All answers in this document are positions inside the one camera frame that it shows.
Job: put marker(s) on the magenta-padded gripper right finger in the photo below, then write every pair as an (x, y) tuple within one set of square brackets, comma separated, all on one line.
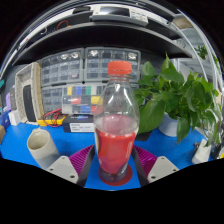
[(161, 168)]

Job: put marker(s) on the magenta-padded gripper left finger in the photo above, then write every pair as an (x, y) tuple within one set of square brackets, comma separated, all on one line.
[(63, 168)]

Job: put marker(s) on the clear red-capped drink bottle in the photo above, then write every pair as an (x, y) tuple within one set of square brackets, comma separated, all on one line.
[(115, 146)]

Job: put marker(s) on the beige ceramic cup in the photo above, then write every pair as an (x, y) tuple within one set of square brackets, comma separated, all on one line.
[(41, 148)]

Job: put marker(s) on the plain black box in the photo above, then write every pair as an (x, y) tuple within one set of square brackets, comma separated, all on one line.
[(144, 136)]

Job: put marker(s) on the white plastic block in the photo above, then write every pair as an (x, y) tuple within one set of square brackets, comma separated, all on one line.
[(201, 153)]

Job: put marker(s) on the black box with white label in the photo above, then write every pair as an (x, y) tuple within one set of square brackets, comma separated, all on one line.
[(78, 123)]

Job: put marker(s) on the grey small-parts drawer cabinet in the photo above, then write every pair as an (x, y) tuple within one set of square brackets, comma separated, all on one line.
[(100, 66), (51, 100), (135, 86), (61, 70)]

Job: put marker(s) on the small white box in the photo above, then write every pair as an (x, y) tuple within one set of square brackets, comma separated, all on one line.
[(14, 118)]

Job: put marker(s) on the clear box of coloured parts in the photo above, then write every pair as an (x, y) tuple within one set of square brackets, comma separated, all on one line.
[(80, 100)]

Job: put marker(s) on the black flat device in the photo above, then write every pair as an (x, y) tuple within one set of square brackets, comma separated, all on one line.
[(29, 103)]

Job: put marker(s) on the green potted plant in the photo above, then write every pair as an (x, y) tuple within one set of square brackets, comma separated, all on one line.
[(166, 93)]

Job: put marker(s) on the blue translucent container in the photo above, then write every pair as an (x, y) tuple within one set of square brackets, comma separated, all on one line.
[(4, 120)]

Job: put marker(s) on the purple bag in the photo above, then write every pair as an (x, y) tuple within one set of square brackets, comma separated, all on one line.
[(8, 101)]

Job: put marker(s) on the white perforated tray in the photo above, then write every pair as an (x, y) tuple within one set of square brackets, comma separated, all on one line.
[(20, 80)]

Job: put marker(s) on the white shelf unit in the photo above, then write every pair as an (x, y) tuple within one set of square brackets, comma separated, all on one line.
[(200, 43)]

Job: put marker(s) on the black workbench shelf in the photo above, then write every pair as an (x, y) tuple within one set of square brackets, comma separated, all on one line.
[(106, 38)]

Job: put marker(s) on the black clamp mount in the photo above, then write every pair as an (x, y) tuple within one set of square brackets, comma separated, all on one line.
[(216, 150)]

